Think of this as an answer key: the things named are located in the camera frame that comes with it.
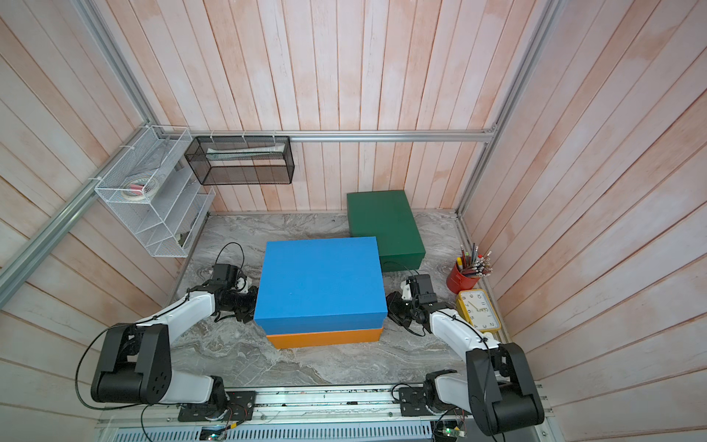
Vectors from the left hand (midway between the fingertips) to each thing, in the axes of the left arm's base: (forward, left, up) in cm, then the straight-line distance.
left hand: (271, 307), depth 89 cm
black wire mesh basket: (+50, +24, +22) cm, 60 cm away
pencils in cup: (+12, -68, +7) cm, 69 cm away
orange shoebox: (-9, -11, -4) cm, 15 cm away
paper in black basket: (+39, +19, +32) cm, 54 cm away
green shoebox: (+43, -42, -1) cm, 60 cm away
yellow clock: (+1, -69, -1) cm, 69 cm away
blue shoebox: (-3, -18, +19) cm, 27 cm away
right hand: (+1, -36, +1) cm, 36 cm away
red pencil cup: (+7, -62, +4) cm, 63 cm away
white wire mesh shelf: (+14, +27, +25) cm, 39 cm away
